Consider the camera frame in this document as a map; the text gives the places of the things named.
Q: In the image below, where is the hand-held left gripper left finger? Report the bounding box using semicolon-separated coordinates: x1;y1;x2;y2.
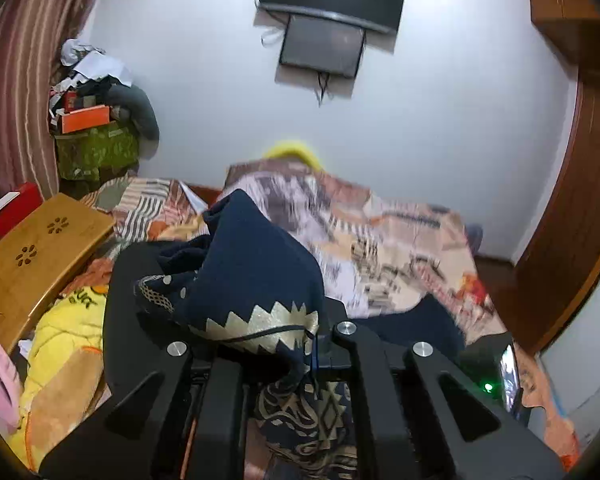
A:
39;341;257;480

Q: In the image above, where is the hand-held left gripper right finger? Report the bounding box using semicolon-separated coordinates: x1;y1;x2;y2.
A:
310;321;567;480

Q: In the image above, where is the navy patterned hoodie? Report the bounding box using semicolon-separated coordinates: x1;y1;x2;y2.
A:
134;189;466;480

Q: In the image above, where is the newspaper print blanket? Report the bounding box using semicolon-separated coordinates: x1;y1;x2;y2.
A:
80;160;581;458

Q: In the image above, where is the black garment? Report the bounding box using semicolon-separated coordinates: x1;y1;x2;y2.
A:
102;241;221;401

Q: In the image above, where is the yellow fleece blanket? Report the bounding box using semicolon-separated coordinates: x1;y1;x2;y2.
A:
7;285;106;471

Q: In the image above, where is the wooden door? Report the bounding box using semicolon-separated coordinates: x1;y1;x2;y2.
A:
512;77;600;356

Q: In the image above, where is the yellow plush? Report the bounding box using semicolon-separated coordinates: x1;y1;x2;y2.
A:
262;139;322;167

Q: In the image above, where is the wooden lap table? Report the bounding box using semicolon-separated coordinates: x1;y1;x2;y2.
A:
0;192;117;356

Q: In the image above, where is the red box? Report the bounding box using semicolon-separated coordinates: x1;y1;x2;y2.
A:
0;182;45;238

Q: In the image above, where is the orange box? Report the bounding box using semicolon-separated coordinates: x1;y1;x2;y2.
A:
60;104;112;134

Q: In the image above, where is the wooden cabinet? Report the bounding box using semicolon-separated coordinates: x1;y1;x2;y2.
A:
528;0;600;82

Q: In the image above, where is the pile of papers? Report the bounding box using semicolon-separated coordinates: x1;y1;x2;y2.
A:
49;39;134;111

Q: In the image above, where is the striped brown curtain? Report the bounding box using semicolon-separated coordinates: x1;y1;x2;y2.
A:
0;0;126;256

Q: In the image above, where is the black hanging cable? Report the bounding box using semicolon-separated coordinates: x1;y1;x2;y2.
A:
312;71;331;107

